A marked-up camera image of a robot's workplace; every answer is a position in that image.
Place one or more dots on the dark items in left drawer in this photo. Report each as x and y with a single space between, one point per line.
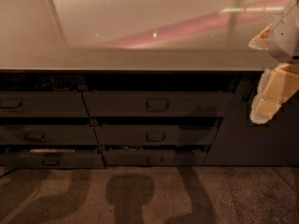
54 83

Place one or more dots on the grey drawer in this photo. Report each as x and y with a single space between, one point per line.
155 135
154 157
42 104
157 103
47 135
70 160

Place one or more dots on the white item in bottom drawer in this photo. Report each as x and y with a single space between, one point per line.
51 150

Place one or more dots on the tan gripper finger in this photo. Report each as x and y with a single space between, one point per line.
275 88
261 41

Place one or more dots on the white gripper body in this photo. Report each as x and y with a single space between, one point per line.
286 41

